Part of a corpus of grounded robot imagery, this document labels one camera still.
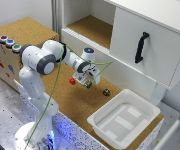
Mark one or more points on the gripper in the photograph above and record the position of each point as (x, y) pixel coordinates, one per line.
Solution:
(90, 74)

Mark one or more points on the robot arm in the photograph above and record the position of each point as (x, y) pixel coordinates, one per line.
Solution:
(33, 80)

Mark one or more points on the purple block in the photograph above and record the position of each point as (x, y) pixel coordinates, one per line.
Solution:
(106, 92)

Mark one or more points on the white cabinet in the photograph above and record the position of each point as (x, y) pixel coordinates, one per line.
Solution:
(90, 41)

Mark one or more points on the white plastic box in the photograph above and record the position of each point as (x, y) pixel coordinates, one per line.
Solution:
(123, 120)

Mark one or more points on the white sliding door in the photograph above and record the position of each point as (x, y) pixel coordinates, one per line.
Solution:
(163, 56)

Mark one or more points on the wooden drawer box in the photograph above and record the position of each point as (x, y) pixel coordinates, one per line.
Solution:
(26, 30)

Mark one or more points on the green button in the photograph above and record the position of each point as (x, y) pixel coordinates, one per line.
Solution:
(16, 47)

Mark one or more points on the blue button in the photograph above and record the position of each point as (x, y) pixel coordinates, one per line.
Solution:
(10, 42)

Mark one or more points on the red button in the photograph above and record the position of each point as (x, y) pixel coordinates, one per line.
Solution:
(3, 39)

